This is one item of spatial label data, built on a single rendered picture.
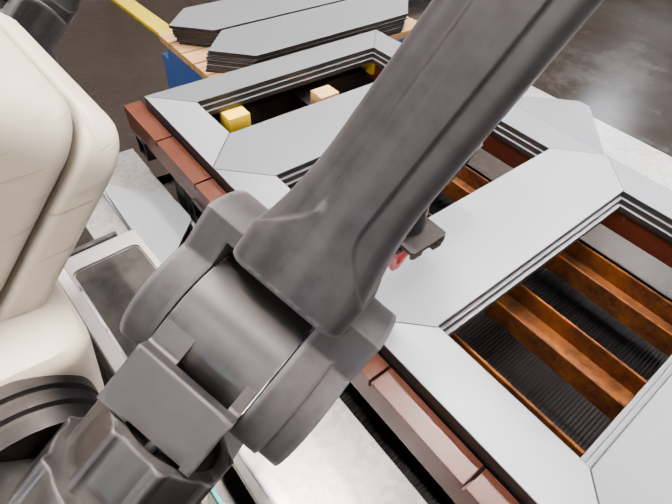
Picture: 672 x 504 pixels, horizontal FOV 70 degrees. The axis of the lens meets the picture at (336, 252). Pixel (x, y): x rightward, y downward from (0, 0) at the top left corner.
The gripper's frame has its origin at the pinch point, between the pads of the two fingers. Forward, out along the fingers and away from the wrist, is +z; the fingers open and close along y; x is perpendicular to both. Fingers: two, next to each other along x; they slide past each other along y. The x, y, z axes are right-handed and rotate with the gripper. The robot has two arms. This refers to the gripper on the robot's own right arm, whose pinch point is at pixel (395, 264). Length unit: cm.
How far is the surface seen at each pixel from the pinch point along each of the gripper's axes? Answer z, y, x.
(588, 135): 15, 10, -81
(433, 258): 7.3, 1.0, -11.4
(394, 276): 7.1, 2.0, -3.0
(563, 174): 8, 2, -52
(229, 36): 9, 96, -26
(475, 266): 7.4, -4.6, -16.0
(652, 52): 102, 92, -366
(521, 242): 7.7, -5.7, -27.5
